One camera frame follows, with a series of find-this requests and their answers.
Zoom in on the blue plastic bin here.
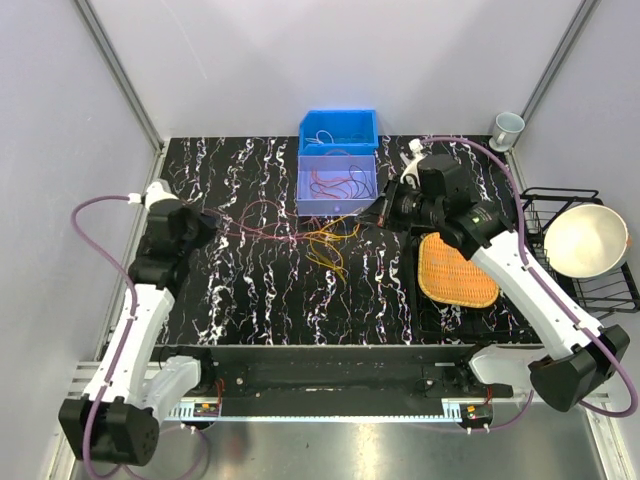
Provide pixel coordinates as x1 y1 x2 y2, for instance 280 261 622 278
298 110 379 155

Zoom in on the orange thin cable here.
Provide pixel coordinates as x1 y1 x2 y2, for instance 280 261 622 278
309 148 361 200

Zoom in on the large white bowl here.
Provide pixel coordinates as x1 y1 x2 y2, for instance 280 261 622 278
543 204 632 279

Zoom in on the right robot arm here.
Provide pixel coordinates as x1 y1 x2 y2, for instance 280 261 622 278
356 154 630 412

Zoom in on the black plastic tray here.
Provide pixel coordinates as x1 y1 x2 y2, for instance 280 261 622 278
411 233 538 344

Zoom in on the woven orange bamboo mat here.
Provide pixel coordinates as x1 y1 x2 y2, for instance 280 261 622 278
417 233 500 309

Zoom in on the pink thin cable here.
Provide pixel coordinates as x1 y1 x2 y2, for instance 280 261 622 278
212 198 321 241

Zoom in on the white ceramic mug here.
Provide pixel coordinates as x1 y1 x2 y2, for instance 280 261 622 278
489 112 526 152

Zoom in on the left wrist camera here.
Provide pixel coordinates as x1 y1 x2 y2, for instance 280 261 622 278
141 179 178 210

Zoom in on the aluminium frame rail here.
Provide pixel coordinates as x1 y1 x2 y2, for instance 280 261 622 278
64 362 614 421

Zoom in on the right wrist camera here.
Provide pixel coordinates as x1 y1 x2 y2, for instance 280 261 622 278
400 138 427 190

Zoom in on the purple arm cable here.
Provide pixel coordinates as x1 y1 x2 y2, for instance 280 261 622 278
70 194 209 479
409 135 634 434

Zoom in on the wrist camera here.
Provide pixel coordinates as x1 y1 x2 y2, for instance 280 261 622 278
400 138 427 190
141 179 178 210

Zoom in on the black wire dish rack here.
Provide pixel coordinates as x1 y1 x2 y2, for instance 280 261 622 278
520 187 639 320

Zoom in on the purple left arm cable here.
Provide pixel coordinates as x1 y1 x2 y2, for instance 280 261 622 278
70 194 209 479

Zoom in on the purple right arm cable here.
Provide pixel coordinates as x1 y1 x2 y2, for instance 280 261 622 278
409 135 634 434

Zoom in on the lavender plastic tray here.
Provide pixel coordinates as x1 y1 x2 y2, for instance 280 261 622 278
296 154 378 217

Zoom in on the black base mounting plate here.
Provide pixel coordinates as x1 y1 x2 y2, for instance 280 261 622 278
149 345 513 422

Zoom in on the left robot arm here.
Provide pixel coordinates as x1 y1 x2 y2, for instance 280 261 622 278
58 193 216 479

